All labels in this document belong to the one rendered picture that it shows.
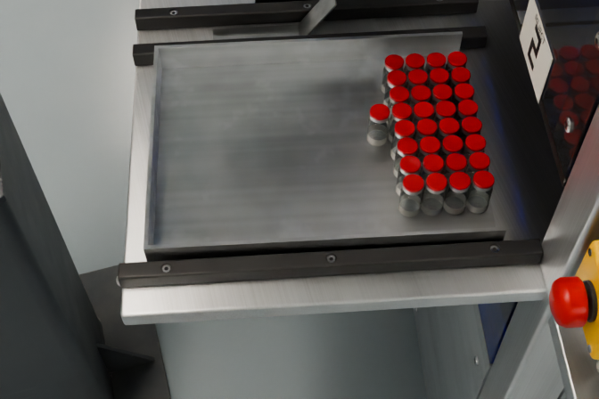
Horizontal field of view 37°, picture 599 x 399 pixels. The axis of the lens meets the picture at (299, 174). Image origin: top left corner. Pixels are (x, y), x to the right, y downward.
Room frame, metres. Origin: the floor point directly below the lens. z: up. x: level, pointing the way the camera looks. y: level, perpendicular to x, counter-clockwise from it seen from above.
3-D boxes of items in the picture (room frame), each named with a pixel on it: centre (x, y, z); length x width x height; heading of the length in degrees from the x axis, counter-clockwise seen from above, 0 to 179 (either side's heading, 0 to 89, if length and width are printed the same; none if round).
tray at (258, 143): (0.56, -0.02, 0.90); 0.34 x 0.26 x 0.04; 92
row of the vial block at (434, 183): (0.57, -0.13, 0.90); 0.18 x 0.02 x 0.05; 2
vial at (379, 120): (0.58, -0.08, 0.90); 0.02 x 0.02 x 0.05
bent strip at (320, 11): (0.73, 0.03, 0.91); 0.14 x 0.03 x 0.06; 93
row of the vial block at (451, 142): (0.57, -0.15, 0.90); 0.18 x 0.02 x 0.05; 2
